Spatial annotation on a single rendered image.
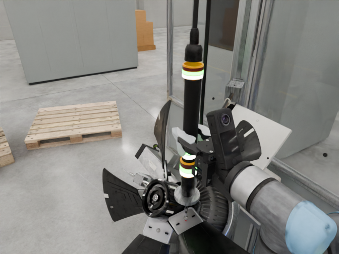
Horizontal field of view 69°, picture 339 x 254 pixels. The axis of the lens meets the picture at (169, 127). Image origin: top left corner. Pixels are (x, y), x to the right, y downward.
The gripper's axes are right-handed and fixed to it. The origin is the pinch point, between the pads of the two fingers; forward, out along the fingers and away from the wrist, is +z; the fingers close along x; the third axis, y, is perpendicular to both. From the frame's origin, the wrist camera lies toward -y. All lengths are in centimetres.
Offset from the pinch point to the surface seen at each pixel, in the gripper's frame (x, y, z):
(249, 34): 58, -12, 35
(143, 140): 85, 151, 215
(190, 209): 3.2, 30.1, -0.9
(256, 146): 14.7, 5.0, -10.7
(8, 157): -70, 142, 249
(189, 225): -0.2, 30.6, -4.9
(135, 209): -7.3, 43.4, 19.1
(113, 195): -12, 42, 29
